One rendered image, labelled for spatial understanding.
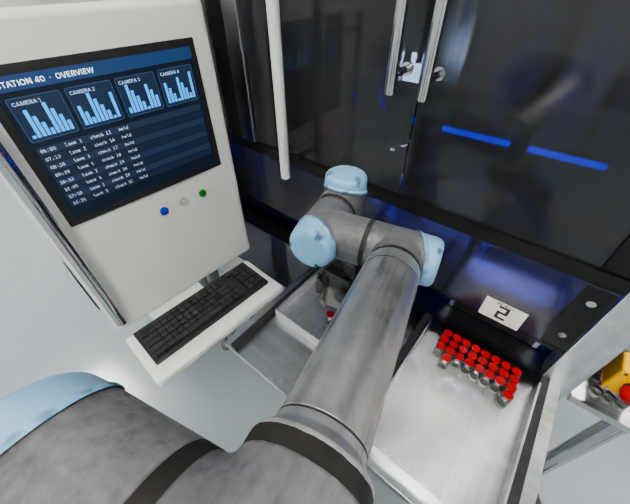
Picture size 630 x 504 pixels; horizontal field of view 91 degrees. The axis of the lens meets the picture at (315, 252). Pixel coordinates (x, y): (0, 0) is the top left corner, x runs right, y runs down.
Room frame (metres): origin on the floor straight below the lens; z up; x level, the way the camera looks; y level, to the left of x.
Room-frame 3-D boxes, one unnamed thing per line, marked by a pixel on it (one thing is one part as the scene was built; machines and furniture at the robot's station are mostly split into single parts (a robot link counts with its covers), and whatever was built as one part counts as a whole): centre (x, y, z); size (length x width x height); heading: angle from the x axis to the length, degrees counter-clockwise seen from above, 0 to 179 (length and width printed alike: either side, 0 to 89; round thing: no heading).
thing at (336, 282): (0.48, -0.06, 1.12); 0.09 x 0.08 x 0.12; 51
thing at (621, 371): (0.28, -0.63, 1.00); 0.08 x 0.07 x 0.07; 141
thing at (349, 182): (0.48, -0.05, 1.28); 0.09 x 0.08 x 0.11; 155
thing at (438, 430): (0.26, -0.29, 0.90); 0.34 x 0.26 x 0.04; 140
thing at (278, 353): (0.40, -0.19, 0.87); 0.70 x 0.48 x 0.02; 51
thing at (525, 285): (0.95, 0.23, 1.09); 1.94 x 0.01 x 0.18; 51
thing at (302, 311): (0.56, -0.10, 0.90); 0.34 x 0.26 x 0.04; 141
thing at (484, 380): (0.34, -0.36, 0.90); 0.18 x 0.02 x 0.05; 50
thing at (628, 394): (0.25, -0.60, 0.99); 0.04 x 0.04 x 0.04; 51
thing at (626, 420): (0.31, -0.67, 0.87); 0.14 x 0.13 x 0.02; 141
